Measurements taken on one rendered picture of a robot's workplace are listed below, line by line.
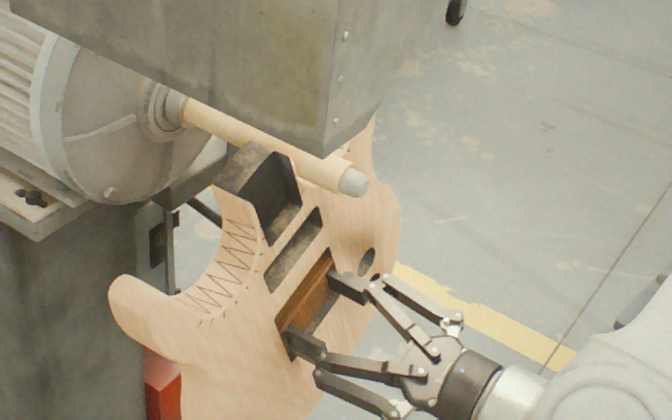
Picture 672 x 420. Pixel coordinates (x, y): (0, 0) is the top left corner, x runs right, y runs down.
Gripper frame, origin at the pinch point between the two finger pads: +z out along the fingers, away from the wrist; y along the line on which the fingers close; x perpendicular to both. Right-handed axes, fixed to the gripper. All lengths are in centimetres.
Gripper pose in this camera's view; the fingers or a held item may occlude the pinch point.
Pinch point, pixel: (313, 306)
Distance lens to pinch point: 94.4
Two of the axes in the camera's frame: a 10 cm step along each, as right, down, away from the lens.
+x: -1.1, -6.0, -7.9
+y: 5.6, -7.0, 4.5
